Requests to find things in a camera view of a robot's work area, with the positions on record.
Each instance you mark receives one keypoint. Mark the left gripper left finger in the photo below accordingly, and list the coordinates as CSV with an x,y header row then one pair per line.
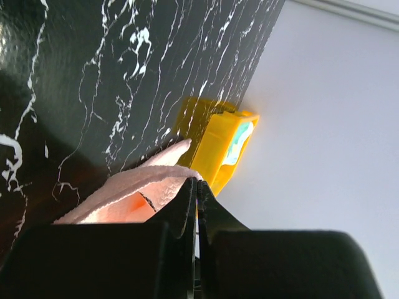
x,y
154,259

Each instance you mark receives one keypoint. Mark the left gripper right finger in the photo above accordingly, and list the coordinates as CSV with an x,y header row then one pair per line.
x,y
237,262

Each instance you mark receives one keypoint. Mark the yellow plastic bin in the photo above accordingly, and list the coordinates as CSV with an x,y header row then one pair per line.
x,y
210,125

